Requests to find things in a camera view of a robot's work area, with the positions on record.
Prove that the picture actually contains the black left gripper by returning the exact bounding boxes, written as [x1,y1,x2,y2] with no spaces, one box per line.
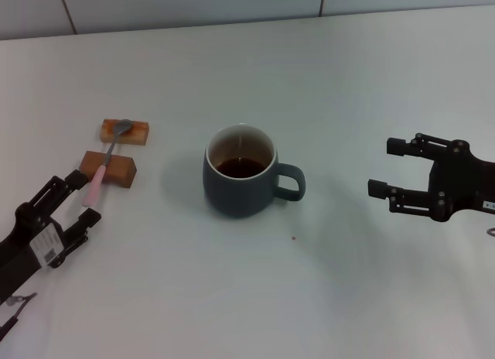
[0,169,103,299]

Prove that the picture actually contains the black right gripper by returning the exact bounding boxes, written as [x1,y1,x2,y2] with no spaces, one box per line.
[367,132,495,224]

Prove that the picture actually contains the pink handled metal spoon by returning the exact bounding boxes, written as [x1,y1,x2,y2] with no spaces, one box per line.
[83,118,134,208]

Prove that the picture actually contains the grey ceramic cup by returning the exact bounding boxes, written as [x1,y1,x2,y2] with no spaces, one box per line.
[202,122,307,220]

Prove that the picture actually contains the dark brown wooden block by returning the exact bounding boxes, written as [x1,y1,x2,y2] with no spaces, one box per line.
[79,150,138,189]

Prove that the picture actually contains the light orange wooden block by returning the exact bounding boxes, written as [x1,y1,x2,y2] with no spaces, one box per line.
[99,118,151,147]

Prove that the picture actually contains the dark coffee liquid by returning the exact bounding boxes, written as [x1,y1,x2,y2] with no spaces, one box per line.
[215,157,268,180]

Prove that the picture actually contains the left wrist cable with connector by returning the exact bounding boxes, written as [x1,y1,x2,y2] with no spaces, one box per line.
[0,292,39,339]

